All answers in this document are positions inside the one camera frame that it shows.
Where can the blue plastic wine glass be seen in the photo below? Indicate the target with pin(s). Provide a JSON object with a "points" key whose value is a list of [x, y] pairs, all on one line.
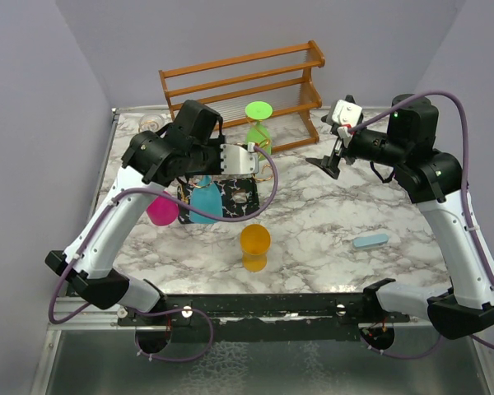
{"points": [[206, 197]]}

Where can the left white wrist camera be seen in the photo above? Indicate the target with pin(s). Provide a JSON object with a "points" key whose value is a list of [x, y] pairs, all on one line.
{"points": [[239, 159]]}

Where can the light blue small block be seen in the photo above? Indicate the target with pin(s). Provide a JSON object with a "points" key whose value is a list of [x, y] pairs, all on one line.
{"points": [[370, 241]]}

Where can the green plastic wine glass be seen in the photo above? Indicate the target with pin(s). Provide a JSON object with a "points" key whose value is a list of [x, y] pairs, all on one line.
{"points": [[256, 112]]}

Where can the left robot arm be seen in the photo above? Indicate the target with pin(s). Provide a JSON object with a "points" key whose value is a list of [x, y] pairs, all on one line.
{"points": [[151, 162]]}

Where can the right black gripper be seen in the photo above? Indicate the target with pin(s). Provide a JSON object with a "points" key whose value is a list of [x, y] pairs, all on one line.
{"points": [[329, 164]]}

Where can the pink plastic wine glass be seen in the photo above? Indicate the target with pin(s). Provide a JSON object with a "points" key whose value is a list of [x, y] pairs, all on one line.
{"points": [[162, 211]]}

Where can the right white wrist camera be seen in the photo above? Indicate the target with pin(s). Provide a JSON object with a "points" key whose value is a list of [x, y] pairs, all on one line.
{"points": [[342, 116]]}

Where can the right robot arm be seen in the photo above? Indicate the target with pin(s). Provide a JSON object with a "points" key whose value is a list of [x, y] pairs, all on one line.
{"points": [[403, 138]]}

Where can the gold wine glass rack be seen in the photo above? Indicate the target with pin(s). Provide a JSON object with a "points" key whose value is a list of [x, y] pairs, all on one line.
{"points": [[239, 197]]}

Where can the yellow plastic wine glass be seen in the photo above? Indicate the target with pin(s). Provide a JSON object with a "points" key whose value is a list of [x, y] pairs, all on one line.
{"points": [[255, 242]]}

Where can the clear tall wine glass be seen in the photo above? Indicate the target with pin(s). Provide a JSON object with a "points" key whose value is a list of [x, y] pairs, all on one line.
{"points": [[151, 122]]}

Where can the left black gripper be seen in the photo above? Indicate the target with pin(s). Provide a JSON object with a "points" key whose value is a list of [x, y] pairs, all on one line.
{"points": [[217, 169]]}

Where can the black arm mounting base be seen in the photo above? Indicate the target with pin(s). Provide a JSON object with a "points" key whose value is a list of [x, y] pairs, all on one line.
{"points": [[264, 317]]}

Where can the orange wooden shelf rack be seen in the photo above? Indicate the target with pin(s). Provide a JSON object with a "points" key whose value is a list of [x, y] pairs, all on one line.
{"points": [[282, 77]]}

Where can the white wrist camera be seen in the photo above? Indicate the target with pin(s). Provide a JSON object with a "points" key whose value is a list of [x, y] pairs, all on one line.
{"points": [[342, 116], [239, 159]]}

